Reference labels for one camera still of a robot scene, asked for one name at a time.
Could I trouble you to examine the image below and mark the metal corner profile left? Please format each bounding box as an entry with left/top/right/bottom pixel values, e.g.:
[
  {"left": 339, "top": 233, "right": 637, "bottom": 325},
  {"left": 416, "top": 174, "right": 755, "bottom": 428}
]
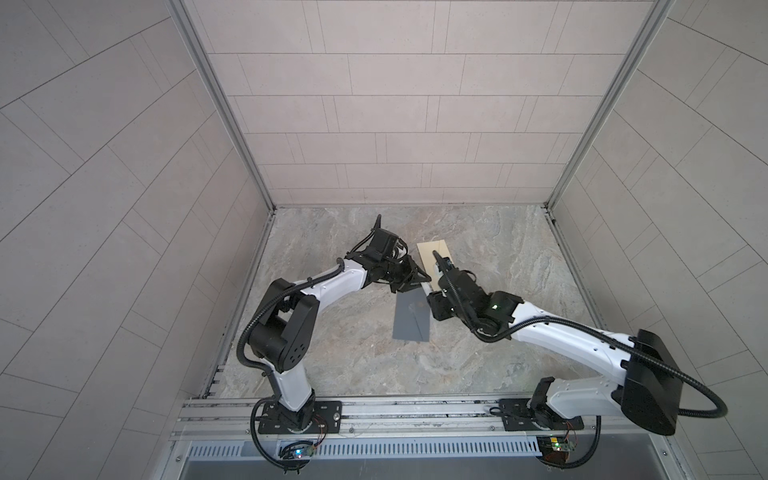
[{"left": 167, "top": 0, "right": 277, "bottom": 212}]

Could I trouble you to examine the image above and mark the green circuit board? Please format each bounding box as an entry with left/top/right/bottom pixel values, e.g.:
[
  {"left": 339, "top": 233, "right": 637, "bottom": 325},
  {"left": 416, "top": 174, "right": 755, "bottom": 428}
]
[
  {"left": 536, "top": 436, "right": 578, "bottom": 465},
  {"left": 279, "top": 440, "right": 318, "bottom": 461}
]

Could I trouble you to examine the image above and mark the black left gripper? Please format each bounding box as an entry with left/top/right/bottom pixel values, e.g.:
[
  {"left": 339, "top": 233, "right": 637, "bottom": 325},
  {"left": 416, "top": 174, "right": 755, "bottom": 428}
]
[{"left": 376, "top": 255, "right": 430, "bottom": 294}]

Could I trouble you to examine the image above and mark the grey envelope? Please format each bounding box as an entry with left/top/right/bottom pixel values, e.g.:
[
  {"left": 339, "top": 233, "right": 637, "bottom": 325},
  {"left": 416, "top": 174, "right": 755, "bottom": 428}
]
[{"left": 392, "top": 289, "right": 431, "bottom": 342}]

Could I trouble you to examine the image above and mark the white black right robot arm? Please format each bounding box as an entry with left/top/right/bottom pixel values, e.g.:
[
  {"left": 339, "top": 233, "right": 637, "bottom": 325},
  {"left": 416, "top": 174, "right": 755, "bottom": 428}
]
[{"left": 428, "top": 267, "right": 682, "bottom": 436}]

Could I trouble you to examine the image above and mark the metal corner profile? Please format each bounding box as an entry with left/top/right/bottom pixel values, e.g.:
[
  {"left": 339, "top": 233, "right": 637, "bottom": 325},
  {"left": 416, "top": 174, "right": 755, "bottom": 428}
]
[
  {"left": 167, "top": 0, "right": 277, "bottom": 212},
  {"left": 544, "top": 0, "right": 676, "bottom": 210}
]

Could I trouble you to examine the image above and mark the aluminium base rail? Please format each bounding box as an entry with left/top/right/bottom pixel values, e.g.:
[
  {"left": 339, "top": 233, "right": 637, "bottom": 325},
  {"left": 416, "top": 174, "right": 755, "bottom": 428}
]
[{"left": 170, "top": 394, "right": 671, "bottom": 464}]

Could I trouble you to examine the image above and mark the metal corner profile right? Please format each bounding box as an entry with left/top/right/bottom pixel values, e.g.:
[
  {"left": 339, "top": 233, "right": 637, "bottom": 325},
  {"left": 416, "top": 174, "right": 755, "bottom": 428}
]
[{"left": 544, "top": 0, "right": 676, "bottom": 210}]

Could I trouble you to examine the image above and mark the right green circuit board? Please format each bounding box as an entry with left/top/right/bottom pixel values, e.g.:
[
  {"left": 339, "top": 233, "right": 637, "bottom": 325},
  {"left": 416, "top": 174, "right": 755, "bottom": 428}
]
[{"left": 536, "top": 436, "right": 578, "bottom": 465}]

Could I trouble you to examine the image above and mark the cream yellow envelope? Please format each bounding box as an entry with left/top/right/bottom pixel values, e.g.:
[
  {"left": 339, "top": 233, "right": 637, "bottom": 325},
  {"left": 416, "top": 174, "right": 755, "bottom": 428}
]
[{"left": 417, "top": 239, "right": 452, "bottom": 292}]

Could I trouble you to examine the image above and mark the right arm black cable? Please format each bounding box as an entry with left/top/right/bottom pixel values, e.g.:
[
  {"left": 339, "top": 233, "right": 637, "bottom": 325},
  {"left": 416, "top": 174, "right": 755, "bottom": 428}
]
[{"left": 431, "top": 250, "right": 729, "bottom": 470}]

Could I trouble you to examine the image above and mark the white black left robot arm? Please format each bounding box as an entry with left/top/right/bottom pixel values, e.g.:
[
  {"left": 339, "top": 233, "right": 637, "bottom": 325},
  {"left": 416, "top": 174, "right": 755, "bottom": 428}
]
[{"left": 235, "top": 225, "right": 431, "bottom": 431}]

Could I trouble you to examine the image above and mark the left green circuit board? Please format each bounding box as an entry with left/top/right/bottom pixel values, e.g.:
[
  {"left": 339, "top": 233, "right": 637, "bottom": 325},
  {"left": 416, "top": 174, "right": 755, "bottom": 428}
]
[{"left": 279, "top": 440, "right": 318, "bottom": 461}]

